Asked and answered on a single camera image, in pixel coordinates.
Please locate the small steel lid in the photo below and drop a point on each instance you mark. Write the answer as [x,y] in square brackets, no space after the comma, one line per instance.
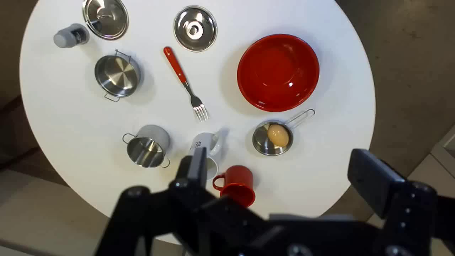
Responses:
[186,36]

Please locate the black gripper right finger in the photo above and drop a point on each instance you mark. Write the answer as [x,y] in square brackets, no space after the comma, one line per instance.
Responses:
[374,182]

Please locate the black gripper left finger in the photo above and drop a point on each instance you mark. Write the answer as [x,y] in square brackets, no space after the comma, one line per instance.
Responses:
[198,165]

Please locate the tall steel pot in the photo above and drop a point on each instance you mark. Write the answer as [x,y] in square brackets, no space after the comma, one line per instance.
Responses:
[147,149]

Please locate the brown egg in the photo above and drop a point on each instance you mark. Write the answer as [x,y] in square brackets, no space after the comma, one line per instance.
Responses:
[277,135]

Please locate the white mug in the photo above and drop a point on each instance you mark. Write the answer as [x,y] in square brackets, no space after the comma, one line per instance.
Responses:
[213,142]

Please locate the red mug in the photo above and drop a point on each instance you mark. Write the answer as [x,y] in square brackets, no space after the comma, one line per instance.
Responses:
[239,182]

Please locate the small shallow steel pot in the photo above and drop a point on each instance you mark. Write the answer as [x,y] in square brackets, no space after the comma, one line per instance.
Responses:
[117,74]

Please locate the flat steel dish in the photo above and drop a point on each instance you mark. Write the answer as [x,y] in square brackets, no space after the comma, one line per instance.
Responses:
[105,18]

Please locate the grey plastic cup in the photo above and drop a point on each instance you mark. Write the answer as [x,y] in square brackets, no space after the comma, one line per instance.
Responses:
[71,36]

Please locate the red bowl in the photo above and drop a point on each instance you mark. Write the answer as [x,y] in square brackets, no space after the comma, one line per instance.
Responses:
[277,73]

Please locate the small steel pan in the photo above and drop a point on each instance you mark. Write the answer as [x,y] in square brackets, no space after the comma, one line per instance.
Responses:
[260,142]

